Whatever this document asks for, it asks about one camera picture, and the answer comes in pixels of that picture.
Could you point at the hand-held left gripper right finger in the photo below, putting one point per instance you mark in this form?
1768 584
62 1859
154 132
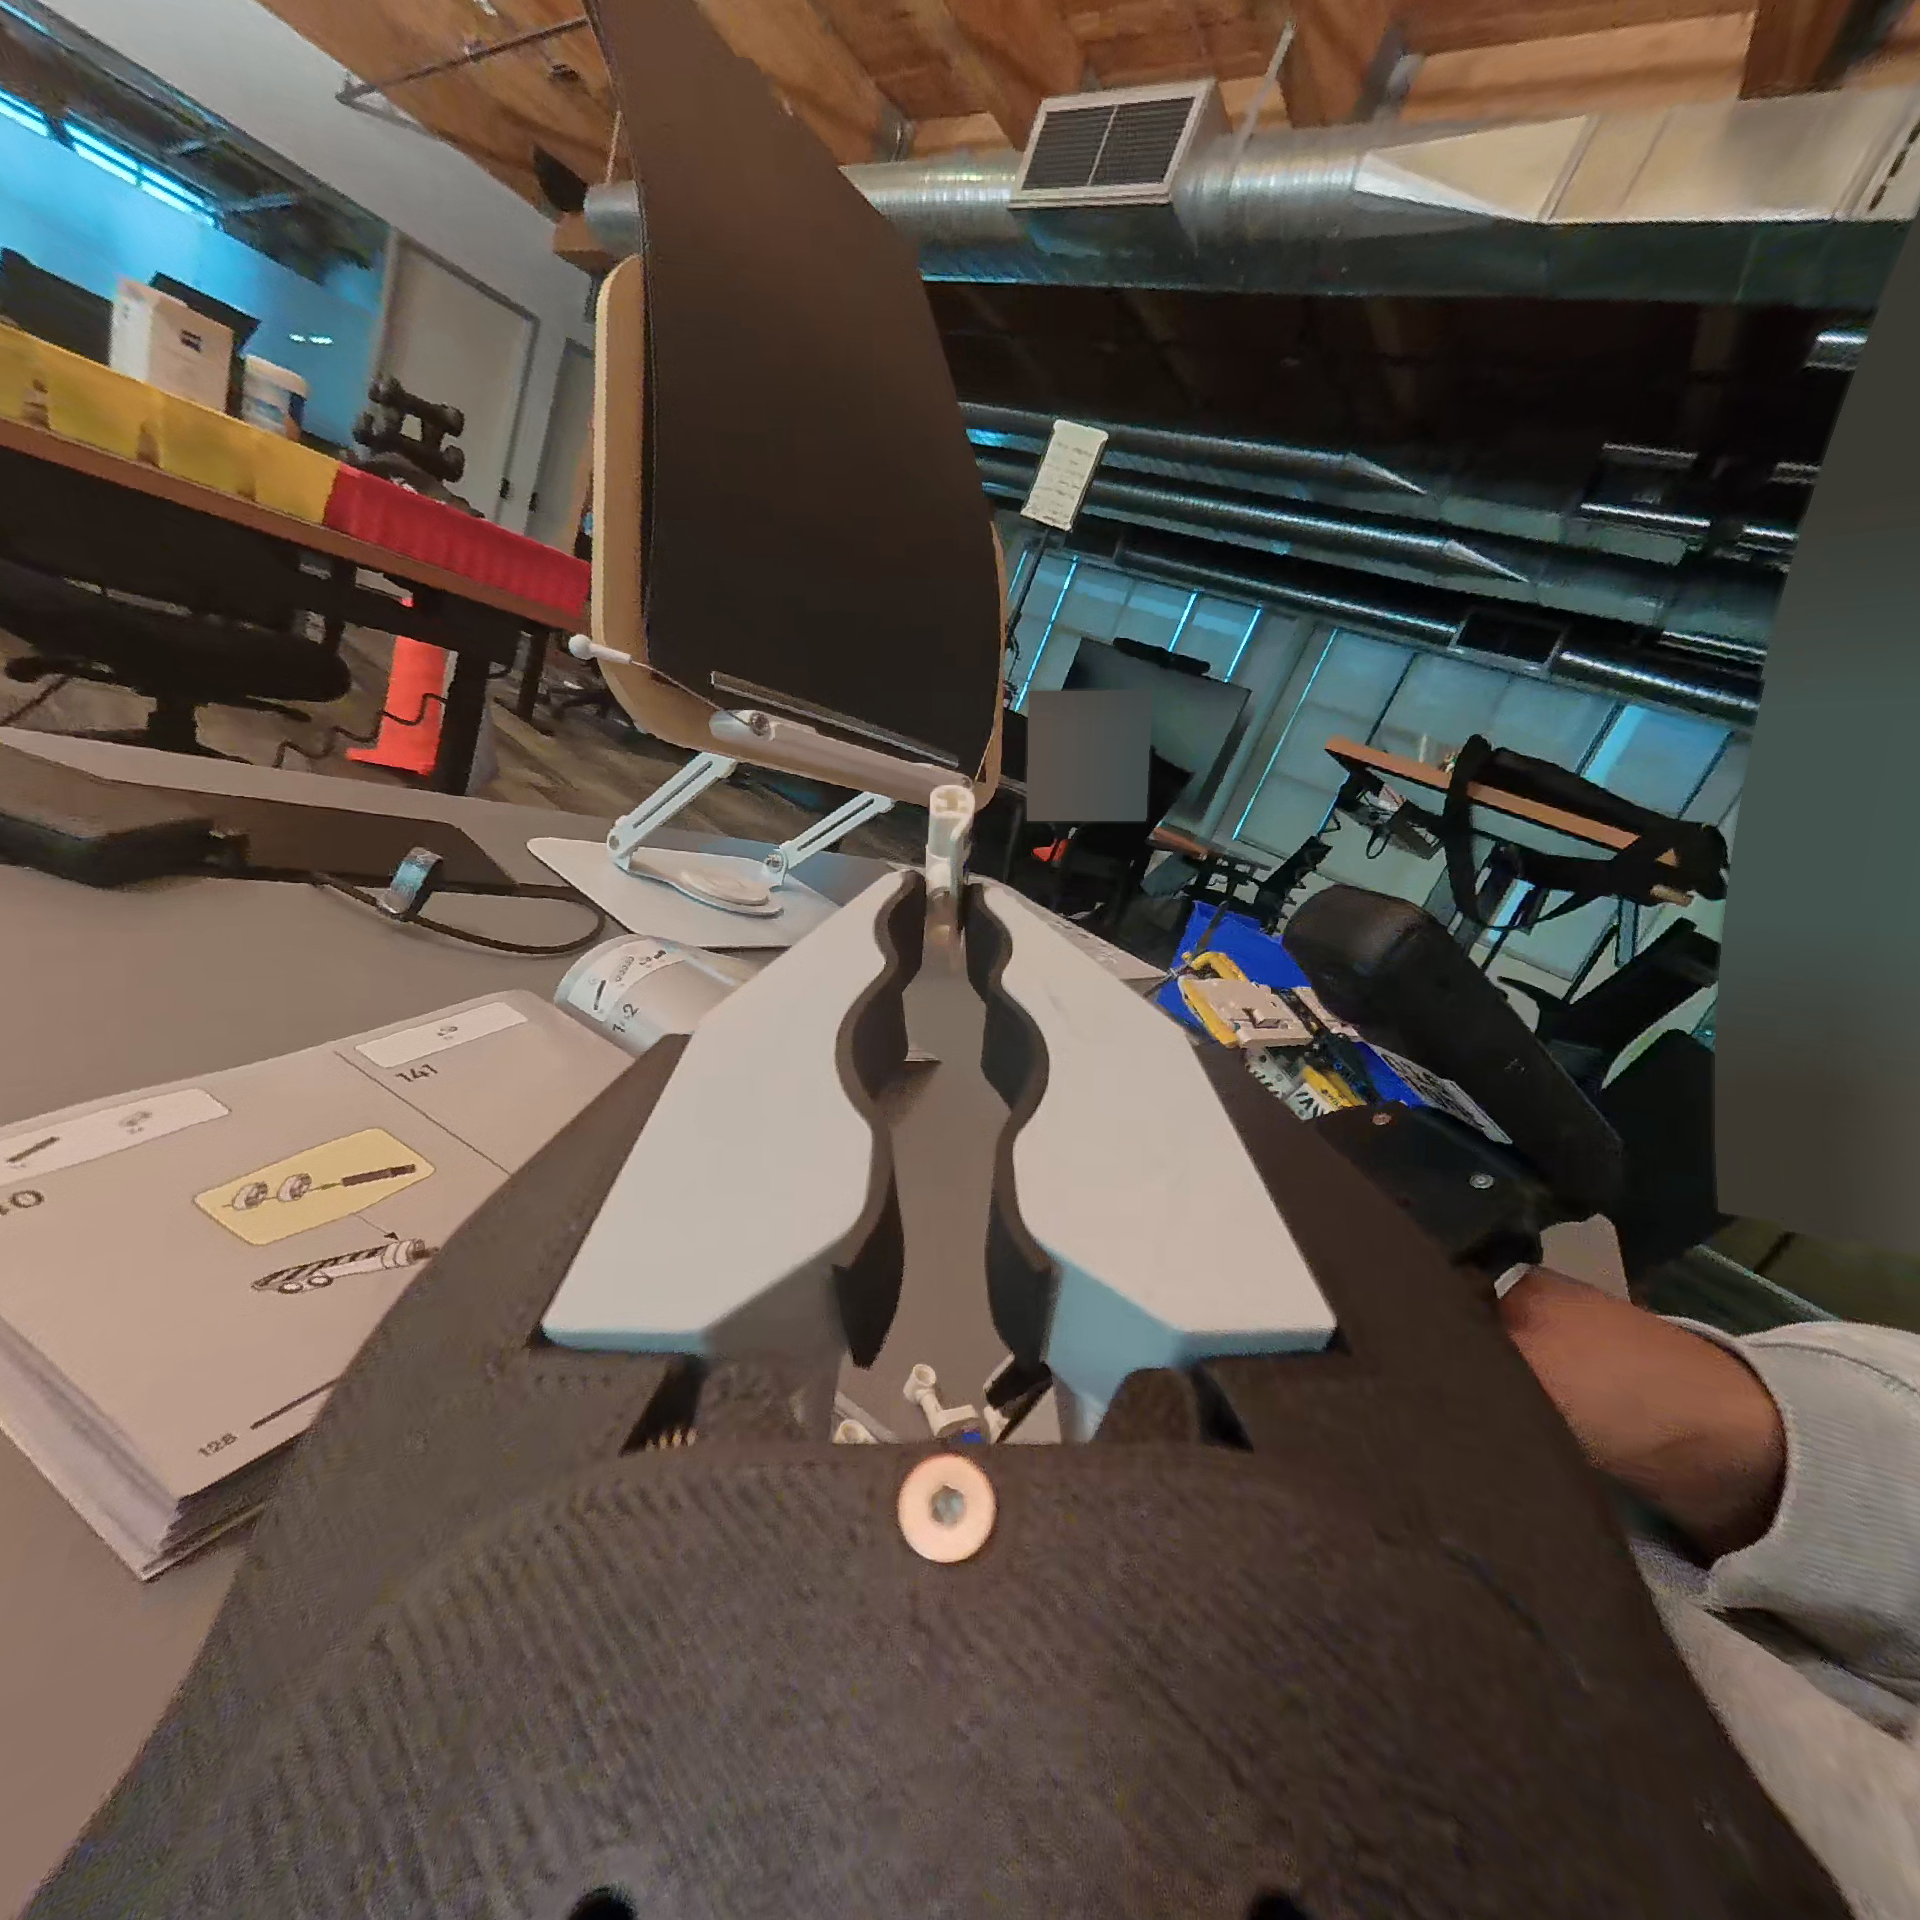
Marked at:
1172 1185

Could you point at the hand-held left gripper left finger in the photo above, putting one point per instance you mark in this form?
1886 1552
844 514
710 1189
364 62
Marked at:
705 1185

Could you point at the yellow white lego helicopter model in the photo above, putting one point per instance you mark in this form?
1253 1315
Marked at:
1266 1026

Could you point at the small white lego connector piece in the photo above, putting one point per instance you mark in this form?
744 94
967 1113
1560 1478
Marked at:
950 825

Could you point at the small white lego pins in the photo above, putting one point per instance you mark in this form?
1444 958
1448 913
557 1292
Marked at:
921 1388

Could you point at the lego instruction booklet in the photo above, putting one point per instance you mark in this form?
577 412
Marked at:
224 1290

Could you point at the person's right hand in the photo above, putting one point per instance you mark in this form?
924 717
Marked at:
1634 1395

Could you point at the white cylindrical can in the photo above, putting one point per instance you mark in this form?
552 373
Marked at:
646 982

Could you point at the wooden standing desk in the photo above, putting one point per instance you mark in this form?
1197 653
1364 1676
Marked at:
1410 773

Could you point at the blue plastic bin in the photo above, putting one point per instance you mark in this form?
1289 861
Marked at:
1223 938

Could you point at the silver laptop stand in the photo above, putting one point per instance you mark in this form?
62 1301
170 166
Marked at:
705 877

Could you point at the black monitor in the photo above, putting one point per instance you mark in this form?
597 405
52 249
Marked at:
1201 734

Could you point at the black flat device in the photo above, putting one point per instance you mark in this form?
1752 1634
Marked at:
300 819

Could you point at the orange traffic cone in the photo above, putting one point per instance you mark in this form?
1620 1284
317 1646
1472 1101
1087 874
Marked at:
406 705

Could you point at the hanging white paper sign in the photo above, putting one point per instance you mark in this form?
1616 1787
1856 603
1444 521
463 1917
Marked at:
1066 473

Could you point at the red bin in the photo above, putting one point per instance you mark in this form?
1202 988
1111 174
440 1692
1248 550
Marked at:
450 540

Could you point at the black office chair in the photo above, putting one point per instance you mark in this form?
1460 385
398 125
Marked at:
194 661

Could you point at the laptop with black screen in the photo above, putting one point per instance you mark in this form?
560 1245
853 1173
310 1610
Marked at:
797 451

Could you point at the black dumbbell rack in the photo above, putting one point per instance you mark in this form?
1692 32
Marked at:
413 441

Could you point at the long wooden table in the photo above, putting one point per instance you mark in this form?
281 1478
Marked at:
224 502

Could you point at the white plastic tub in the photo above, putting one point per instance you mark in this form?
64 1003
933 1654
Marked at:
274 397

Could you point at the white ceiling air vent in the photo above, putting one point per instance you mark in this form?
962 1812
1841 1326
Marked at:
1118 142

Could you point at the row of yellow bins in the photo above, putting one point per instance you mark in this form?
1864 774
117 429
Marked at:
165 428

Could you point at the white cardboard box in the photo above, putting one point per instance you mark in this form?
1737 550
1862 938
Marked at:
173 338

